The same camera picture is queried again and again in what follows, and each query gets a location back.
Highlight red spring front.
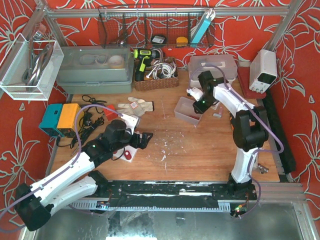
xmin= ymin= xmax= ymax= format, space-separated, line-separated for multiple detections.
xmin=124 ymin=150 xmax=132 ymax=161

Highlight beige work glove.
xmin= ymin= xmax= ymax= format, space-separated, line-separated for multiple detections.
xmin=117 ymin=96 xmax=155 ymax=117

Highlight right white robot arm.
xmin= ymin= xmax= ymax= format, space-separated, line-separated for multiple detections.
xmin=187 ymin=70 xmax=269 ymax=197

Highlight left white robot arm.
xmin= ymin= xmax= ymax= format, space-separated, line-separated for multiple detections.
xmin=14 ymin=119 xmax=153 ymax=231

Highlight translucent plastic spring box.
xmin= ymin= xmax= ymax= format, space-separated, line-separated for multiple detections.
xmin=174 ymin=97 xmax=202 ymax=126

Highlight red cube adapter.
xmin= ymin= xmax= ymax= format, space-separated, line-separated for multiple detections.
xmin=103 ymin=104 xmax=118 ymax=122

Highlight white plastic storage case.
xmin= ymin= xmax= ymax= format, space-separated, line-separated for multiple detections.
xmin=188 ymin=54 xmax=238 ymax=88

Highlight red mat under supply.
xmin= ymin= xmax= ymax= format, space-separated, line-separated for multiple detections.
xmin=237 ymin=66 xmax=267 ymax=100

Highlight woven wicker basket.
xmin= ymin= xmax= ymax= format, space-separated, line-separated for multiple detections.
xmin=132 ymin=57 xmax=179 ymax=91

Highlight teal and yellow device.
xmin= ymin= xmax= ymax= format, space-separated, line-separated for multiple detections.
xmin=38 ymin=103 xmax=84 ymax=138

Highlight yellow tape measure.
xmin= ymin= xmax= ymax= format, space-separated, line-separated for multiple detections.
xmin=176 ymin=36 xmax=189 ymax=48

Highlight white bench power supply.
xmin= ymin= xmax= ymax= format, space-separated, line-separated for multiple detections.
xmin=249 ymin=49 xmax=278 ymax=94

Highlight grey green plastic toolbox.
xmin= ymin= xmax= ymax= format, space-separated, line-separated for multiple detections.
xmin=56 ymin=46 xmax=134 ymax=95

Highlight blue white power strip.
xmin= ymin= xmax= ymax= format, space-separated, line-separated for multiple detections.
xmin=190 ymin=8 xmax=216 ymax=48

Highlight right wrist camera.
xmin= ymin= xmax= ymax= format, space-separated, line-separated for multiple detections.
xmin=186 ymin=87 xmax=203 ymax=102

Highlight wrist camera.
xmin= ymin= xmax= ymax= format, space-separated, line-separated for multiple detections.
xmin=186 ymin=87 xmax=203 ymax=102
xmin=120 ymin=114 xmax=141 ymax=135

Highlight metal T bracket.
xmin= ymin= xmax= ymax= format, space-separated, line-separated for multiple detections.
xmin=213 ymin=107 xmax=223 ymax=118

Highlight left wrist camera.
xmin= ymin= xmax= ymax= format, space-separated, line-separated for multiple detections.
xmin=120 ymin=114 xmax=141 ymax=135

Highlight white peg base plate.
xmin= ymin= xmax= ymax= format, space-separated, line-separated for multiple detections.
xmin=112 ymin=145 xmax=138 ymax=163

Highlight black cable bundle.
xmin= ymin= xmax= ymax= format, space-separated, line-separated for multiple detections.
xmin=56 ymin=94 xmax=108 ymax=151

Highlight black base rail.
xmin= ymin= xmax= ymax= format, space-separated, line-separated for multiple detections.
xmin=74 ymin=179 xmax=258 ymax=208

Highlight yellow green cordless drill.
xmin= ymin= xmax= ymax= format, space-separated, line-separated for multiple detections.
xmin=133 ymin=48 xmax=161 ymax=82

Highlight black wire hanging basket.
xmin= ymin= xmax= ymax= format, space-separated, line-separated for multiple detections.
xmin=97 ymin=5 xmax=216 ymax=50

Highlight clear acrylic wall bin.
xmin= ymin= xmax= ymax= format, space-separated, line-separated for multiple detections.
xmin=0 ymin=34 xmax=64 ymax=101

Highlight aluminium frame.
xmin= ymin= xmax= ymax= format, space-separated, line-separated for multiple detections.
xmin=0 ymin=0 xmax=310 ymax=76

